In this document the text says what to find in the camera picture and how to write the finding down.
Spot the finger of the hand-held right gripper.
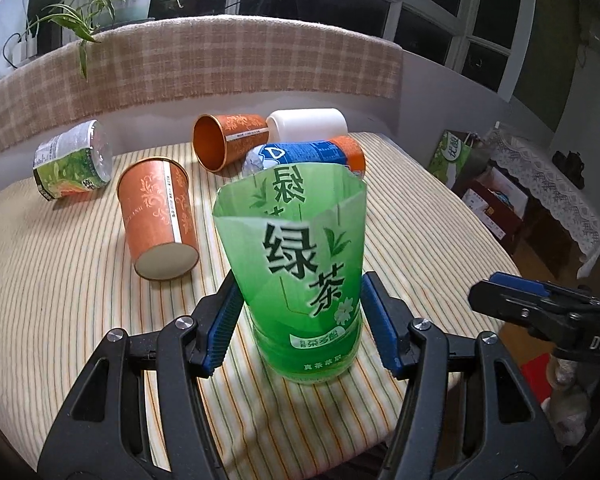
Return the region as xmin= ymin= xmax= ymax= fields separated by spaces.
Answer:
xmin=468 ymin=271 xmax=600 ymax=347

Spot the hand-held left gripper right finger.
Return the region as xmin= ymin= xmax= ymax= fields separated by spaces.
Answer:
xmin=362 ymin=270 xmax=564 ymax=480

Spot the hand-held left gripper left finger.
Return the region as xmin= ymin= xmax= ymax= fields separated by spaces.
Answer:
xmin=37 ymin=270 xmax=246 ymax=480

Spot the green cut bottle cup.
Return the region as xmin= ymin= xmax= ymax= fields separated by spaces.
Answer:
xmin=213 ymin=163 xmax=368 ymax=386

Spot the orange paper cup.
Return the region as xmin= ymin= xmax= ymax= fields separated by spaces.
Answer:
xmin=192 ymin=112 xmax=271 ymax=171
xmin=117 ymin=157 xmax=200 ymax=280

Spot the blue label cut bottle cup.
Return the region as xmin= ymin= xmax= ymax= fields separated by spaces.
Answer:
xmin=242 ymin=136 xmax=367 ymax=179

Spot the white plastic cup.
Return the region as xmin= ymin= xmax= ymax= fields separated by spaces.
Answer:
xmin=265 ymin=108 xmax=349 ymax=143

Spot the clear cup with green label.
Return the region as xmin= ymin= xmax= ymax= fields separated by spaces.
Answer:
xmin=33 ymin=120 xmax=114 ymax=201

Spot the white crumpled bag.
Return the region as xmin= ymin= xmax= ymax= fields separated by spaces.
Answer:
xmin=541 ymin=352 xmax=588 ymax=448

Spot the cardboard box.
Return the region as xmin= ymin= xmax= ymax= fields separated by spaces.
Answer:
xmin=461 ymin=165 xmax=531 ymax=253

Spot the lace covered side table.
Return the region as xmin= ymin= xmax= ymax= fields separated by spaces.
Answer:
xmin=485 ymin=122 xmax=600 ymax=277

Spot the dark bag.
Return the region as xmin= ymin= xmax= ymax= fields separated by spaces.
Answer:
xmin=551 ymin=151 xmax=587 ymax=190

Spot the green paper bag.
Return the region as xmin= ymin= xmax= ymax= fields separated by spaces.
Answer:
xmin=426 ymin=129 xmax=481 ymax=192

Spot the plaid blanket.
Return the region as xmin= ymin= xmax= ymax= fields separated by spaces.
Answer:
xmin=0 ymin=15 xmax=404 ymax=162

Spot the white power strip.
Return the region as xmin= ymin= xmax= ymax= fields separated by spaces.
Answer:
xmin=2 ymin=32 xmax=40 ymax=67

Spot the white window frame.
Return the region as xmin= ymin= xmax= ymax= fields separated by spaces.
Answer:
xmin=30 ymin=0 xmax=539 ymax=95

